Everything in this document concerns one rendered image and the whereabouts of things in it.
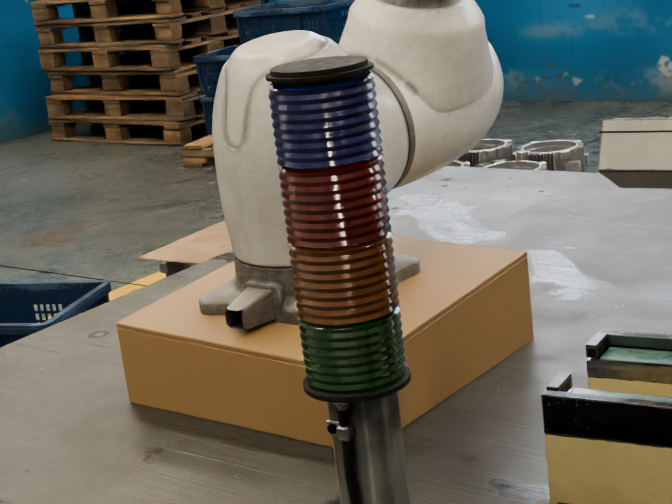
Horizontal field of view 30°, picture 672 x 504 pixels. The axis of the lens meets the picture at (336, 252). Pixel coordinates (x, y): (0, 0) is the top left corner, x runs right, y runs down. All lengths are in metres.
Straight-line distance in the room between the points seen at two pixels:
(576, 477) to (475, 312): 0.38
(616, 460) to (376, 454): 0.27
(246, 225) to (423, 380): 0.24
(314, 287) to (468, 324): 0.63
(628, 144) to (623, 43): 6.10
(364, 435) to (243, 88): 0.58
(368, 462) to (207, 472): 0.47
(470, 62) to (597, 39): 5.95
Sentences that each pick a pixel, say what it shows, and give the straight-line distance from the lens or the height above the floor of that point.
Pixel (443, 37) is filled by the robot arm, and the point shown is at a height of 1.15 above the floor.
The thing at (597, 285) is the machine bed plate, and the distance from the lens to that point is 1.61.
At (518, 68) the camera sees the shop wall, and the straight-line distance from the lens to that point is 7.60.
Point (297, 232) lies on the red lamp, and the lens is 0.70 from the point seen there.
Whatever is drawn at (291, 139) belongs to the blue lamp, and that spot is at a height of 1.18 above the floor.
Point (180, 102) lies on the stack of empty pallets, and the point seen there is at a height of 0.26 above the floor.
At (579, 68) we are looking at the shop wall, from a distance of 7.41.
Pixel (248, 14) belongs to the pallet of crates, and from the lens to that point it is 6.60.
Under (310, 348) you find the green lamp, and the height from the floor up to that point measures 1.06.
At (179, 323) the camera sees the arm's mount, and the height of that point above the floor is 0.89.
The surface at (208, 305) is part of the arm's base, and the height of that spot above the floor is 0.91.
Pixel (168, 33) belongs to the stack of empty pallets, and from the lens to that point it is 7.37.
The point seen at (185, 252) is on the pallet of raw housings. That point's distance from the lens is 3.71.
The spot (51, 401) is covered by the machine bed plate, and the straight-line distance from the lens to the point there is 1.45.
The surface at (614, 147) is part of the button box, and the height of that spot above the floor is 1.06.
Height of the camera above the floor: 1.31
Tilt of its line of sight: 16 degrees down
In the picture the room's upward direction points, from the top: 7 degrees counter-clockwise
